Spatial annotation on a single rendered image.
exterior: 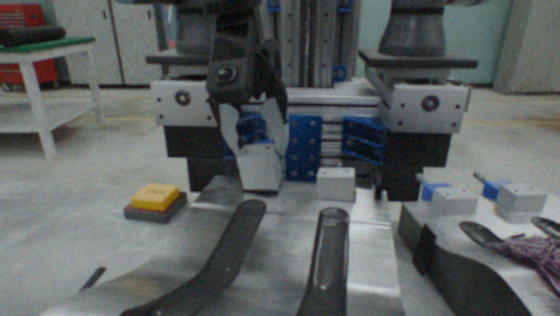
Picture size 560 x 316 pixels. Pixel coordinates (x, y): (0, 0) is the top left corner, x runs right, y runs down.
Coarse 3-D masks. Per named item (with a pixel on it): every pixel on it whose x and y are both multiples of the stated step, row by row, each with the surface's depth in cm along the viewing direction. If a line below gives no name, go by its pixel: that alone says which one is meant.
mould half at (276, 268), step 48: (240, 192) 50; (288, 192) 50; (384, 192) 50; (192, 240) 40; (288, 240) 40; (384, 240) 40; (96, 288) 29; (144, 288) 30; (240, 288) 32; (288, 288) 33; (384, 288) 33
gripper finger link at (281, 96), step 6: (270, 72) 43; (276, 72) 43; (270, 78) 43; (276, 78) 43; (270, 84) 43; (276, 84) 43; (282, 84) 44; (270, 90) 44; (276, 90) 43; (282, 90) 43; (270, 96) 44; (276, 96) 44; (282, 96) 44; (282, 102) 44; (282, 108) 45; (282, 114) 45
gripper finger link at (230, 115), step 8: (224, 104) 46; (232, 104) 46; (224, 112) 46; (232, 112) 46; (240, 112) 47; (224, 120) 47; (232, 120) 47; (240, 120) 52; (224, 128) 48; (232, 128) 47; (240, 128) 49; (224, 136) 48; (232, 136) 48; (240, 136) 49; (232, 144) 49; (240, 144) 50
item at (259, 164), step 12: (252, 144) 50; (264, 144) 49; (240, 156) 47; (252, 156) 47; (264, 156) 46; (276, 156) 49; (240, 168) 48; (252, 168) 48; (264, 168) 47; (276, 168) 48; (252, 180) 49; (264, 180) 48; (276, 180) 48
